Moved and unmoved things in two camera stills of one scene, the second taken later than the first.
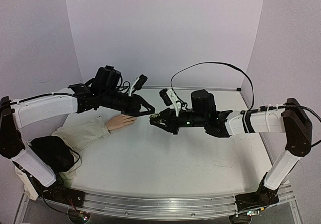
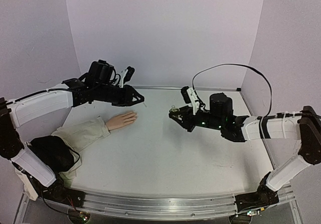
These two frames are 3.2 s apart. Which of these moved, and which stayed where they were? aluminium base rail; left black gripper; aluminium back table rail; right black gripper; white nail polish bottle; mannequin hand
Moved: white nail polish bottle; left black gripper; right black gripper
Stayed: aluminium back table rail; aluminium base rail; mannequin hand
